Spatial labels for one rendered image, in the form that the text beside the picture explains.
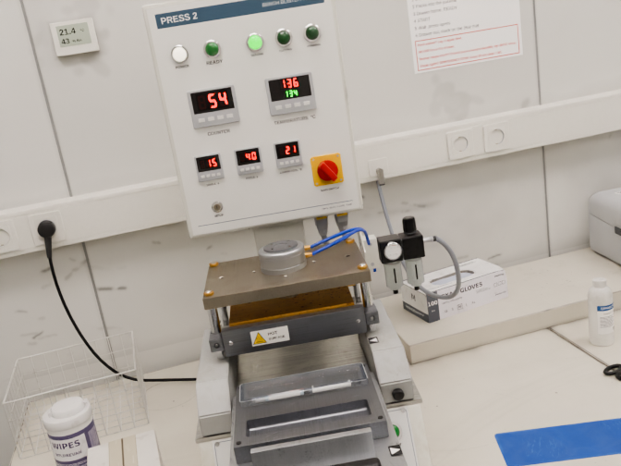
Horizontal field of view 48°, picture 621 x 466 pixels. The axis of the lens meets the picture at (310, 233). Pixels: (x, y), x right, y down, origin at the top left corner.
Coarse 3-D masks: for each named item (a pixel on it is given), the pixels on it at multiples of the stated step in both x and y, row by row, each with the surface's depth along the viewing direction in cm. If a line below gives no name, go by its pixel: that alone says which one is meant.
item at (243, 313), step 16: (336, 288) 120; (240, 304) 119; (256, 304) 118; (272, 304) 117; (288, 304) 116; (304, 304) 115; (320, 304) 114; (336, 304) 113; (352, 304) 113; (240, 320) 113; (256, 320) 112
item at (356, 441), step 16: (352, 432) 86; (368, 432) 85; (256, 448) 85; (272, 448) 85; (288, 448) 85; (304, 448) 85; (320, 448) 85; (336, 448) 85; (352, 448) 86; (368, 448) 86; (384, 448) 88; (240, 464) 90; (256, 464) 85; (272, 464) 85; (288, 464) 86; (304, 464) 86; (320, 464) 86; (384, 464) 85; (400, 464) 84
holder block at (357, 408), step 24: (240, 408) 98; (264, 408) 97; (288, 408) 96; (312, 408) 95; (336, 408) 96; (360, 408) 96; (240, 432) 92; (264, 432) 94; (288, 432) 91; (312, 432) 90; (336, 432) 90; (384, 432) 90; (240, 456) 90
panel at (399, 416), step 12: (396, 408) 106; (396, 420) 105; (408, 420) 105; (408, 432) 105; (216, 444) 104; (228, 444) 105; (408, 444) 105; (216, 456) 104; (228, 456) 104; (408, 456) 104
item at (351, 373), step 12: (312, 372) 104; (324, 372) 103; (336, 372) 102; (348, 372) 102; (360, 372) 101; (252, 384) 103; (264, 384) 102; (276, 384) 102; (288, 384) 101; (300, 384) 101; (312, 384) 100; (324, 384) 99; (336, 384) 99; (240, 396) 100; (252, 396) 99; (264, 396) 99
